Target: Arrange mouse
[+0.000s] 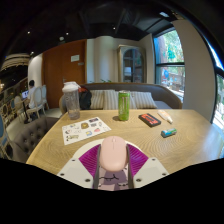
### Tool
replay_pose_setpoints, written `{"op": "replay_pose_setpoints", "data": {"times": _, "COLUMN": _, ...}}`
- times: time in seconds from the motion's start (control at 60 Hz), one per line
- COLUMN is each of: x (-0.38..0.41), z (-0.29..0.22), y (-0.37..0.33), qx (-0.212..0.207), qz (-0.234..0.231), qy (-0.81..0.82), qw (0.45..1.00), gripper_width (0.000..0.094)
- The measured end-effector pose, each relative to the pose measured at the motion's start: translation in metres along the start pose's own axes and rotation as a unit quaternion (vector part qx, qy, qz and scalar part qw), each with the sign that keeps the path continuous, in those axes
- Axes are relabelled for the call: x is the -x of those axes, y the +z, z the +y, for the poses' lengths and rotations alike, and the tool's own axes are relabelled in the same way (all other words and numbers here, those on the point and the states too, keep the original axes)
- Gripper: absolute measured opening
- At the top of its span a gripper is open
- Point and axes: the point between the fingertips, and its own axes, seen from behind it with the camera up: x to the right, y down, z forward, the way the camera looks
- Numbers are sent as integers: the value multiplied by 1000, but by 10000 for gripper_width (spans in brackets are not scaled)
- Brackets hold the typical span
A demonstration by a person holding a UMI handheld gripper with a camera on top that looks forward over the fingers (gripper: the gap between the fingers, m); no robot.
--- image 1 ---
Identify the arched glass-door cabinet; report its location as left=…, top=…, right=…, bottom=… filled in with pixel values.
left=116, top=44, right=148, bottom=84

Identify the small teal pack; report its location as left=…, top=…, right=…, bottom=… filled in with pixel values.
left=160, top=127, right=178, bottom=139

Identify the white chair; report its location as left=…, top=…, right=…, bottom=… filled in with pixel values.
left=24, top=84, right=49, bottom=119

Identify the brown wooden door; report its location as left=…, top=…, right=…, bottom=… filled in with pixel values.
left=41, top=39, right=88, bottom=109

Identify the white plastic tube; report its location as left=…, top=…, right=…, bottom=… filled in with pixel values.
left=157, top=109, right=174, bottom=125

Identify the grey tufted chair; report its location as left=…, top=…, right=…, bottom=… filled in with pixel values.
left=11, top=116, right=58, bottom=164

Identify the small black red box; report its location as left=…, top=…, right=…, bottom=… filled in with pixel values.
left=138, top=112, right=162, bottom=128

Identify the white sticker sheet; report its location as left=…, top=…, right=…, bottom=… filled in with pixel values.
left=61, top=116, right=112, bottom=146

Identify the blue chair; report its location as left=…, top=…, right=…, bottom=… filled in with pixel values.
left=0, top=113, right=14, bottom=159

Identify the pink computer mouse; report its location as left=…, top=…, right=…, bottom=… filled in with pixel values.
left=99, top=135, right=129, bottom=173

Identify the clear shaker bottle white lid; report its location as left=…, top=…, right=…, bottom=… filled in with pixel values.
left=61, top=81, right=82, bottom=121

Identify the person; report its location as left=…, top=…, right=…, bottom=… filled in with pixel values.
left=25, top=79, right=37, bottom=109

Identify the black backpack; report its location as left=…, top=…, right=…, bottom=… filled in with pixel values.
left=78, top=86, right=93, bottom=111

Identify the striped cushion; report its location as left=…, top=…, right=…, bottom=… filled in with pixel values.
left=129, top=90, right=158, bottom=110
left=89, top=89, right=107, bottom=110
left=103, top=89, right=120, bottom=110

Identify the green drink can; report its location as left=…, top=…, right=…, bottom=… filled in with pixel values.
left=117, top=90, right=131, bottom=122

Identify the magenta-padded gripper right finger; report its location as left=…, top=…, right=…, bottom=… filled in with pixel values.
left=125, top=143, right=170, bottom=190

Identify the brown bench sofa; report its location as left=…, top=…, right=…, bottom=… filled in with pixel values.
left=59, top=82, right=184, bottom=116

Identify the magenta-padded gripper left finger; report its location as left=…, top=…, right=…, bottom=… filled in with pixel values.
left=57, top=143, right=102, bottom=190

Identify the black-framed window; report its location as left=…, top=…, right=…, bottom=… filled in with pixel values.
left=208, top=43, right=224, bottom=134
left=153, top=29, right=186, bottom=103

